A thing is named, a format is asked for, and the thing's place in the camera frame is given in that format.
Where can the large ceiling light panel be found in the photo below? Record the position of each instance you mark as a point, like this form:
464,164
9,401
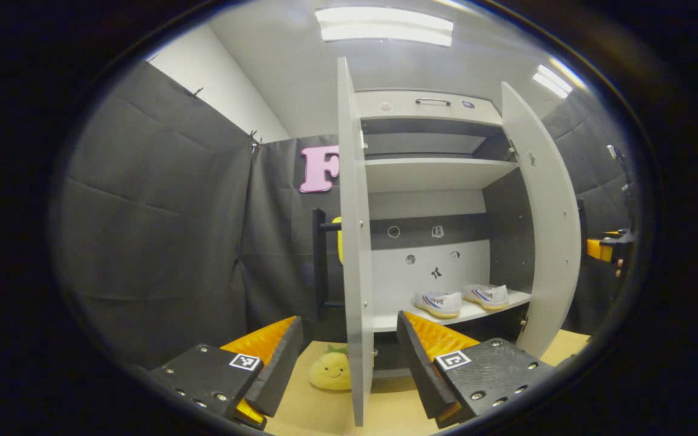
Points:
385,26

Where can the grey shoe cabinet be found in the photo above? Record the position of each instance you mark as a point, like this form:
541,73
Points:
428,175

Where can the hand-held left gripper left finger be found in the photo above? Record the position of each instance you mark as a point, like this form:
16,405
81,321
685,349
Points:
276,369

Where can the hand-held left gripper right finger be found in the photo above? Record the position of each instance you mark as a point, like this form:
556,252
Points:
425,369

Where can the grey cabinet door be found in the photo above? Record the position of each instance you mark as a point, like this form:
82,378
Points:
558,230
355,242

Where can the white canvas shoe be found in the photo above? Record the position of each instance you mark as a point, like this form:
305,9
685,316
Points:
487,297
440,304

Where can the yellow smiling plush toy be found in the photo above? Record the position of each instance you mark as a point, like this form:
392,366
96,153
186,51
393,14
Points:
329,370

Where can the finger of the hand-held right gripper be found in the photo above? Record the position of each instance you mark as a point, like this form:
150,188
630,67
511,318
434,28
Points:
612,232
597,249

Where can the small ceiling light panel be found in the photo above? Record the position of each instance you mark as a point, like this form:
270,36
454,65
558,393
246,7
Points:
552,80

